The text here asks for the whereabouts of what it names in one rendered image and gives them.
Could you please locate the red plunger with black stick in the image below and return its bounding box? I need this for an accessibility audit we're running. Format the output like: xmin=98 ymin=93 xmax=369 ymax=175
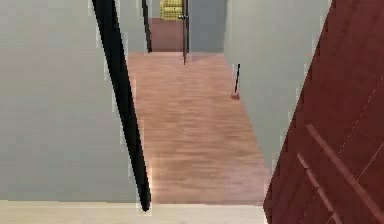
xmin=230 ymin=63 xmax=242 ymax=101

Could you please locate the dark brown room door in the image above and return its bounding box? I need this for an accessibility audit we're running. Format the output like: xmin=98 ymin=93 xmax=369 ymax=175
xmin=181 ymin=0 xmax=191 ymax=66

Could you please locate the dark red wooden cupboard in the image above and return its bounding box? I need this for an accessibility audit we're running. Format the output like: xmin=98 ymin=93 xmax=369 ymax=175
xmin=262 ymin=0 xmax=384 ymax=224

